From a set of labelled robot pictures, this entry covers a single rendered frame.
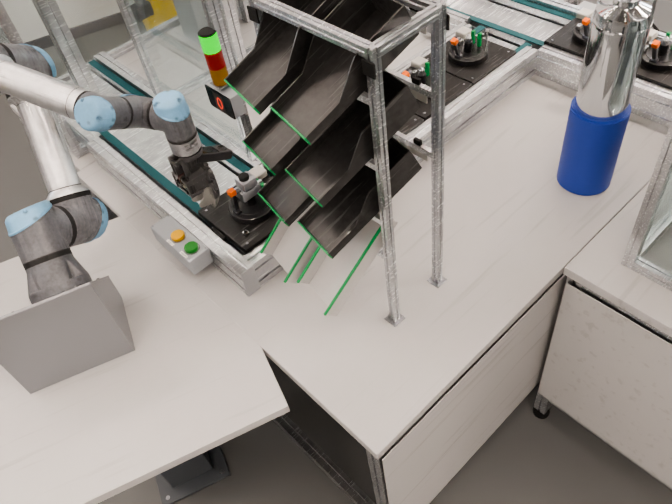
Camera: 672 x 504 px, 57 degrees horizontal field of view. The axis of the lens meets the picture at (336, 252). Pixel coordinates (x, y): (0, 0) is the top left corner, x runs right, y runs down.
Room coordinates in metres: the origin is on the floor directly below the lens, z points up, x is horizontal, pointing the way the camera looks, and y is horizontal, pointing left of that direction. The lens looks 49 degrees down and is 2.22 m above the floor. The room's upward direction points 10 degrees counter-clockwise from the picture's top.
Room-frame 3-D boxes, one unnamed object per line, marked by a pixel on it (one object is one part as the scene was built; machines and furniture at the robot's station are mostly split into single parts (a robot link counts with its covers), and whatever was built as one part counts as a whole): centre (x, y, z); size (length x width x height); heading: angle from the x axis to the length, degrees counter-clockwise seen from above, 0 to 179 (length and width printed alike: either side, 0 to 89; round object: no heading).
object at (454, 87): (1.77, -0.39, 1.01); 0.24 x 0.24 x 0.13; 36
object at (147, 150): (1.60, 0.37, 0.91); 0.84 x 0.28 x 0.10; 36
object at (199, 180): (1.26, 0.33, 1.21); 0.09 x 0.08 x 0.12; 126
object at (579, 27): (1.89, -1.03, 1.01); 0.24 x 0.24 x 0.13; 36
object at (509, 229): (1.60, -0.14, 0.85); 1.50 x 1.41 x 0.03; 36
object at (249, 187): (1.34, 0.21, 1.06); 0.08 x 0.04 x 0.07; 126
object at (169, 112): (1.27, 0.32, 1.37); 0.09 x 0.08 x 0.11; 61
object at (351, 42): (1.12, -0.10, 1.26); 0.36 x 0.21 x 0.80; 36
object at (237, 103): (1.56, 0.23, 1.29); 0.12 x 0.05 x 0.25; 36
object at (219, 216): (1.34, 0.22, 0.96); 0.24 x 0.24 x 0.02; 36
